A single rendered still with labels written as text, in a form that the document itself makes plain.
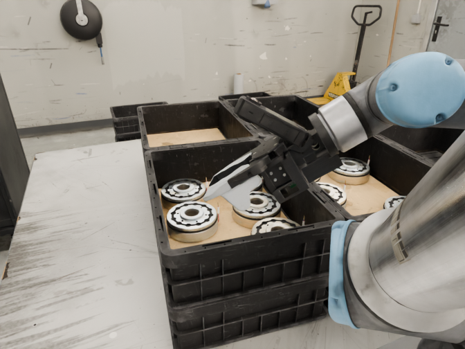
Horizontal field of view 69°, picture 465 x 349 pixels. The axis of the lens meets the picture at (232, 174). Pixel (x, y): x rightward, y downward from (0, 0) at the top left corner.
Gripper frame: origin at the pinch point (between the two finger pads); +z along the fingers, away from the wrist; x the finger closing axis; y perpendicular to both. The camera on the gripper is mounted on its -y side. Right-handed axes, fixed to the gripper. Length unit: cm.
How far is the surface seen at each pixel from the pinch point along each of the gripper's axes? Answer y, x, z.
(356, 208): 26.8, 20.7, -18.0
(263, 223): 14.1, 8.7, -1.5
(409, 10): 35, 379, -173
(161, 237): 1.2, -7.4, 8.5
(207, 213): 7.2, 10.4, 7.8
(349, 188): 26.0, 29.9, -19.0
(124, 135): -20, 156, 84
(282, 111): 9, 81, -13
